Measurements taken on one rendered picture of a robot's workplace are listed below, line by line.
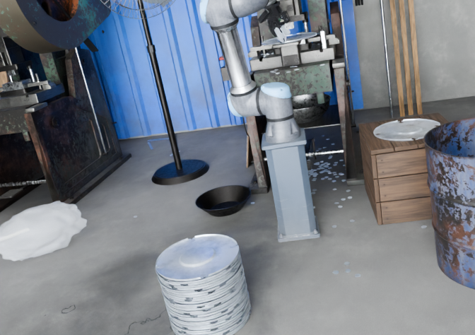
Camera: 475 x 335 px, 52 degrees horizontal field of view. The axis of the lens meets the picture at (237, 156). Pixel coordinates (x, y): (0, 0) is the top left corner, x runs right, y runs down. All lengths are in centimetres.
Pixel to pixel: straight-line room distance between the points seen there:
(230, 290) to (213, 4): 104
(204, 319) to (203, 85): 269
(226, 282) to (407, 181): 94
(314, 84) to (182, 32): 176
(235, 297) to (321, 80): 130
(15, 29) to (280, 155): 165
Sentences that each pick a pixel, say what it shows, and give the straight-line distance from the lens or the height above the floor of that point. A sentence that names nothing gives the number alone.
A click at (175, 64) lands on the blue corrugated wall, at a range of 412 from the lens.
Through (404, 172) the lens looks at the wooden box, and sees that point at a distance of 217.
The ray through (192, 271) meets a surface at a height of 24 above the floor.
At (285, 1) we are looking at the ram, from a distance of 266.
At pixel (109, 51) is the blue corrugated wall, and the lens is 434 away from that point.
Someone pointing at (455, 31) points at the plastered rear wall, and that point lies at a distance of 402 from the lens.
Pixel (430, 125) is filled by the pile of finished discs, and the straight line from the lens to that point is 236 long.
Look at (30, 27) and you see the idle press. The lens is 294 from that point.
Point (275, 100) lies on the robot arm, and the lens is 201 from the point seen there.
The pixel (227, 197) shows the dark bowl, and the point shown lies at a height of 2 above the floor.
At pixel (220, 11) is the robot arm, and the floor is 101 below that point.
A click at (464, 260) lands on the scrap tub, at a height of 10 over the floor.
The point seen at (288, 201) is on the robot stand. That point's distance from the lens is 213.
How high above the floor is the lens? 107
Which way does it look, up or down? 19 degrees down
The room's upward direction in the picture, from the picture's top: 11 degrees counter-clockwise
